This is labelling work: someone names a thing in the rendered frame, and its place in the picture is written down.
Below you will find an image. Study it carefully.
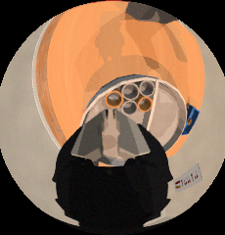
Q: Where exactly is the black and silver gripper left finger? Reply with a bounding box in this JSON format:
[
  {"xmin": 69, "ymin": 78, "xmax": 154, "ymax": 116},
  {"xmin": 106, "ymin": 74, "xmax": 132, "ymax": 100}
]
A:
[{"xmin": 52, "ymin": 109, "xmax": 109, "ymax": 182}]

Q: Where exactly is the grey metal sleeve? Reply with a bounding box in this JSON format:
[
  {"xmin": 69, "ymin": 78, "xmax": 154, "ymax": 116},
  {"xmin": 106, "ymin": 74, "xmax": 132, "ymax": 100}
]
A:
[
  {"xmin": 119, "ymin": 82, "xmax": 140, "ymax": 101},
  {"xmin": 135, "ymin": 80, "xmax": 155, "ymax": 97},
  {"xmin": 121, "ymin": 98, "xmax": 138, "ymax": 116}
]

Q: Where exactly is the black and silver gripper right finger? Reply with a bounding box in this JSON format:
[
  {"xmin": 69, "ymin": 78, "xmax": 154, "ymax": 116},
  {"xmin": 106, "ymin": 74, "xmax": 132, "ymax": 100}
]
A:
[{"xmin": 112, "ymin": 109, "xmax": 173, "ymax": 182}]

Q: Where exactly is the grey round turntable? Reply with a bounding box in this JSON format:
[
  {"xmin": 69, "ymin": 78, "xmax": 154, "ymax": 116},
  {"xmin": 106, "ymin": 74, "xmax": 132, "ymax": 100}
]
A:
[{"xmin": 79, "ymin": 74, "xmax": 187, "ymax": 166}]

